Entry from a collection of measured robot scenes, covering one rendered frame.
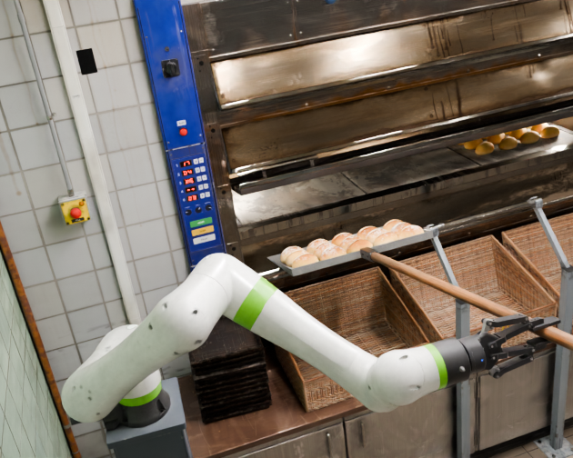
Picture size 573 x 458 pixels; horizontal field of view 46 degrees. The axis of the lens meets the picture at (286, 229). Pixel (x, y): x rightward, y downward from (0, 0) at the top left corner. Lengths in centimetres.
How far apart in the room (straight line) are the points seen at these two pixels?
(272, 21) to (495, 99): 107
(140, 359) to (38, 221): 130
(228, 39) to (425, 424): 175
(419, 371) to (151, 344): 54
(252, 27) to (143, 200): 78
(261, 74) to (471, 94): 95
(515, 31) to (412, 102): 53
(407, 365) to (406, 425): 158
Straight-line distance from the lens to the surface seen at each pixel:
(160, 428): 186
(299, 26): 267
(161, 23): 249
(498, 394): 310
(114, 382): 156
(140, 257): 276
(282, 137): 272
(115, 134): 258
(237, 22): 259
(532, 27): 315
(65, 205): 258
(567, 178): 353
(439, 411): 297
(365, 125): 283
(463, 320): 268
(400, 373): 135
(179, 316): 135
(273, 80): 264
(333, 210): 290
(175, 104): 255
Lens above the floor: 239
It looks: 26 degrees down
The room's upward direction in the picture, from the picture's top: 8 degrees counter-clockwise
